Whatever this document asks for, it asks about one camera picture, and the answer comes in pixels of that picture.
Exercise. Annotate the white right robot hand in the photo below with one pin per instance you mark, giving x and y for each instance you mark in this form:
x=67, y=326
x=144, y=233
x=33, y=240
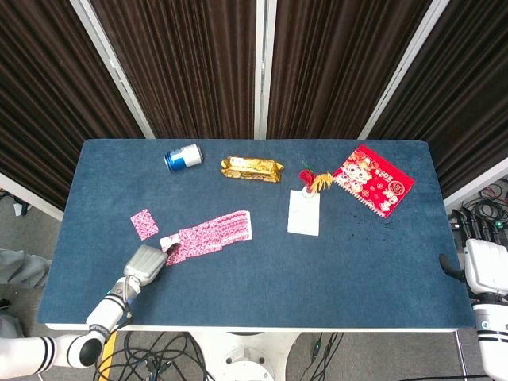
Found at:
x=486, y=264

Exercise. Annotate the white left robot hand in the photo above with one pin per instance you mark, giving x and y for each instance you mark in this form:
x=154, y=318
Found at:
x=145, y=264

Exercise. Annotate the pink patterned packet stack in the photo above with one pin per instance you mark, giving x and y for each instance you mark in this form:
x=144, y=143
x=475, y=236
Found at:
x=216, y=234

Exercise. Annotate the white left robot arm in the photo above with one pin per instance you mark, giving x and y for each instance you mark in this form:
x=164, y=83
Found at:
x=79, y=333

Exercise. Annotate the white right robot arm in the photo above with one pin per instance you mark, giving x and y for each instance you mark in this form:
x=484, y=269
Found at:
x=492, y=333

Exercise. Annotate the yellow floor tape strip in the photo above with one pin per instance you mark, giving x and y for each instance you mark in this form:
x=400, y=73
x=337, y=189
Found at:
x=108, y=349

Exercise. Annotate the blue and white drink can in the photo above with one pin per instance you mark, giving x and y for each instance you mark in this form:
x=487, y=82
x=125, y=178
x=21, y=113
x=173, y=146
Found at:
x=183, y=157

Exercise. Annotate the grey fabric cover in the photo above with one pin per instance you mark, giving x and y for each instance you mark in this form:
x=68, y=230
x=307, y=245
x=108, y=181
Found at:
x=21, y=268

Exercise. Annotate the blue felt table mat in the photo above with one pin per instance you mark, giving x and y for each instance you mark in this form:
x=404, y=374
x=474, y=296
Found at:
x=278, y=285

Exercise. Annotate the red spiral desk calendar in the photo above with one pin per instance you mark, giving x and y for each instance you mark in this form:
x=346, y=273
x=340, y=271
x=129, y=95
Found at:
x=373, y=180

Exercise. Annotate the gold snack package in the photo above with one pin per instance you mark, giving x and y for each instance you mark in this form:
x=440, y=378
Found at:
x=252, y=169

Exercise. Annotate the dark brown pleated curtain panel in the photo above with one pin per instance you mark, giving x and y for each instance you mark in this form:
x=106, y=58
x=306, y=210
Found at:
x=341, y=67
x=178, y=67
x=456, y=99
x=51, y=103

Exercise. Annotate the white tag with tassel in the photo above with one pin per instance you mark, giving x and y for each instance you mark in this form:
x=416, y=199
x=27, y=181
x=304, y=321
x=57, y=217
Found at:
x=304, y=212

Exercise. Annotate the red and gold tassel ornament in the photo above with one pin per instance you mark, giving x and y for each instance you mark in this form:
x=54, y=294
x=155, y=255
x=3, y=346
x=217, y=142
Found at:
x=316, y=179

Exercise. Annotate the white screen frame rail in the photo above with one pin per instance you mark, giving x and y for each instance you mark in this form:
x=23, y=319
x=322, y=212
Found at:
x=28, y=196
x=476, y=180

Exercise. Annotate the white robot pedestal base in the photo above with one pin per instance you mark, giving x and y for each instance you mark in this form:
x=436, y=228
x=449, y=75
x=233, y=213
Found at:
x=244, y=355

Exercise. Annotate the white screen frame post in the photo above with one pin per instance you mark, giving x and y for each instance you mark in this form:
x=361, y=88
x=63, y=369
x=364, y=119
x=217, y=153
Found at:
x=402, y=67
x=111, y=67
x=265, y=67

